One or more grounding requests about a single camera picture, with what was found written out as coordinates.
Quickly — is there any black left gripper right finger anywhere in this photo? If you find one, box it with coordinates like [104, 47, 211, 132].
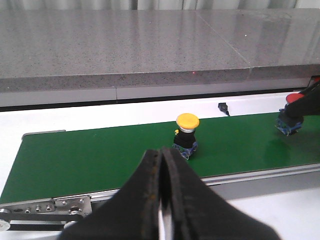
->
[284, 83, 320, 118]

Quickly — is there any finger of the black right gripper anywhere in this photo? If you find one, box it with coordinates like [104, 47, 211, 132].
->
[161, 148, 280, 240]

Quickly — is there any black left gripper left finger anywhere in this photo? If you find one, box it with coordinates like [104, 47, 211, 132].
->
[58, 150, 162, 240]

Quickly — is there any yellow button edge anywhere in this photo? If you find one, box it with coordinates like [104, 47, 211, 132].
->
[172, 113, 200, 160]

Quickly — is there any small silver idler pulley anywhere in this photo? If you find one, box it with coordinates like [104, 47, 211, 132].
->
[63, 206, 82, 229]

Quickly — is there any green conveyor belt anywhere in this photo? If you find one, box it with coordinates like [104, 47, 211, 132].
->
[0, 113, 320, 204]

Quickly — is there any black toothed drive belt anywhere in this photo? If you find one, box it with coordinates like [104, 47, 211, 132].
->
[2, 213, 83, 231]

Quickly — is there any silver drive pulley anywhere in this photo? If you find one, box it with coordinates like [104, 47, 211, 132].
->
[0, 208, 11, 232]

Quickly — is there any grey stone counter slab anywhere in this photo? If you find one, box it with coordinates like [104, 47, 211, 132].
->
[0, 9, 251, 93]

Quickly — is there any white pleated curtain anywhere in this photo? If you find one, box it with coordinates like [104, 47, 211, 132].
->
[0, 0, 320, 10]

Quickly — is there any aluminium conveyor frame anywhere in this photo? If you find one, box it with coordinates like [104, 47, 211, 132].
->
[0, 163, 320, 217]

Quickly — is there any black sensor with cable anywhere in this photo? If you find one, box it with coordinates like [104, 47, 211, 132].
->
[218, 102, 231, 117]

